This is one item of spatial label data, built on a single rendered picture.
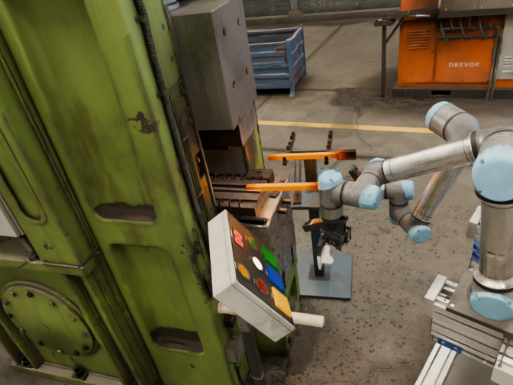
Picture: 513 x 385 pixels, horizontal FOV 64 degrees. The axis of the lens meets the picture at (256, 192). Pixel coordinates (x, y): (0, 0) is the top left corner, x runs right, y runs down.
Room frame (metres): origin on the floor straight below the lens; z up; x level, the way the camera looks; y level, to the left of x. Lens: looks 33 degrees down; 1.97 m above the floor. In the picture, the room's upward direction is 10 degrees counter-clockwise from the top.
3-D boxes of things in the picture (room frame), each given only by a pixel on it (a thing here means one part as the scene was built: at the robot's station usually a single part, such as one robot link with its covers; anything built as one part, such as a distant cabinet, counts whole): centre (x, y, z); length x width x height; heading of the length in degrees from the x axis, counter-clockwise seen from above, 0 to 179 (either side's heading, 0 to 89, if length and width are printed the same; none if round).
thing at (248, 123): (1.58, 0.18, 1.32); 0.42 x 0.20 x 0.10; 68
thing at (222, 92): (1.62, 0.16, 1.56); 0.42 x 0.39 x 0.40; 68
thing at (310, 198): (1.93, -0.32, 0.69); 0.40 x 0.30 x 0.02; 162
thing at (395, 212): (1.29, -0.56, 0.91); 0.11 x 0.08 x 0.11; 6
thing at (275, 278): (0.96, -0.01, 1.01); 0.07 x 0.05 x 0.07; 3
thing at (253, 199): (1.58, 0.18, 0.96); 0.42 x 0.20 x 0.09; 68
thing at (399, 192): (1.31, -0.56, 1.01); 0.11 x 0.08 x 0.09; 68
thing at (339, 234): (1.07, -0.24, 1.07); 0.09 x 0.08 x 0.12; 45
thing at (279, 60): (5.76, -0.34, 0.36); 1.20 x 0.80 x 0.72; 65
